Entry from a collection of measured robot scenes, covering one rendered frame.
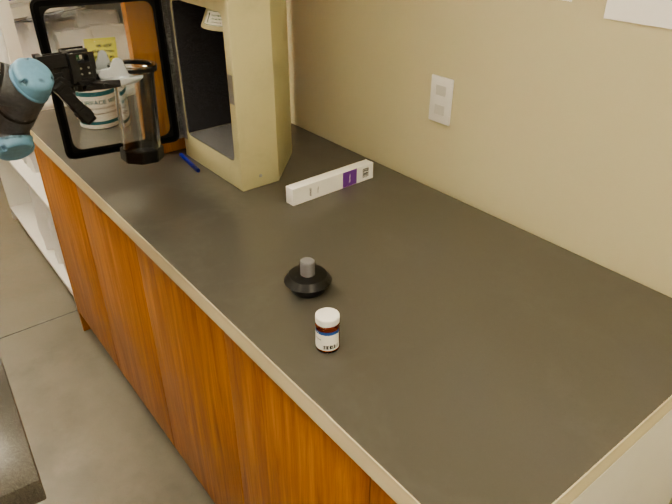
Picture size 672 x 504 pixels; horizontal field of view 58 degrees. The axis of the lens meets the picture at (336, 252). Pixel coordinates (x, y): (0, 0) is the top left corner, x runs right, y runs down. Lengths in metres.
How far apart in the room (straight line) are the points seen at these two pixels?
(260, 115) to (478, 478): 1.01
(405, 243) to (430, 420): 0.52
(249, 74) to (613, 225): 0.87
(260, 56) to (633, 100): 0.81
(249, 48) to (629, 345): 1.01
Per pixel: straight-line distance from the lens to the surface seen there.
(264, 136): 1.56
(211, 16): 1.58
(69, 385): 2.55
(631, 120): 1.29
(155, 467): 2.16
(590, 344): 1.13
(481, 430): 0.93
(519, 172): 1.45
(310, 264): 1.14
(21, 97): 1.26
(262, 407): 1.23
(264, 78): 1.52
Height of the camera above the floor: 1.61
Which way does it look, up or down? 31 degrees down
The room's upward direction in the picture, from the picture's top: straight up
